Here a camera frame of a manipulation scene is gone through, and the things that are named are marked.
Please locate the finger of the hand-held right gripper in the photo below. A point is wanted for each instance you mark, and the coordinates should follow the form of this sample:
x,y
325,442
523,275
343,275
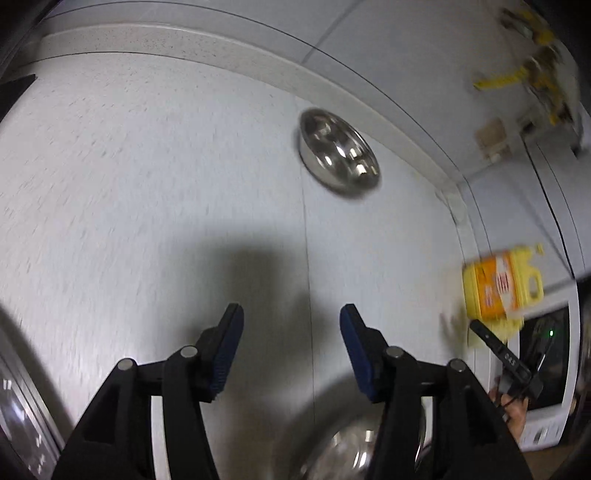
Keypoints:
x,y
501,353

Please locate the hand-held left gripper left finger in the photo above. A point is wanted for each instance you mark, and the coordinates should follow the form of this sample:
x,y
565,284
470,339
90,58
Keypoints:
x,y
226,350

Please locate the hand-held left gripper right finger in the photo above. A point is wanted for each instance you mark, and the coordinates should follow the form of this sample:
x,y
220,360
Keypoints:
x,y
355,350

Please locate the large steel bowl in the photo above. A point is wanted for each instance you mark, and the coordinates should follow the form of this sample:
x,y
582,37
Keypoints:
x,y
337,452

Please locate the medium steel bowl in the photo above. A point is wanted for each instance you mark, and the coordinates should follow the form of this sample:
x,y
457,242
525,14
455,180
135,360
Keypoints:
x,y
339,154

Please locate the person's right hand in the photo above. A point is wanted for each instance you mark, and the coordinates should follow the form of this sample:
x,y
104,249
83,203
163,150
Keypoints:
x,y
517,415

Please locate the white microwave oven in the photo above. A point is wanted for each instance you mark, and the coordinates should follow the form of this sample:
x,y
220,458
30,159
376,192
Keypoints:
x,y
556,369

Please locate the yellow detergent bottle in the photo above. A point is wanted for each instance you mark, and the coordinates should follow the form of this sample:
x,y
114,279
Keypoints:
x,y
498,286

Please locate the double wall socket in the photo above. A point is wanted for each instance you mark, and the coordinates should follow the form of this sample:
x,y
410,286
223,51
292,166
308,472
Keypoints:
x,y
495,138

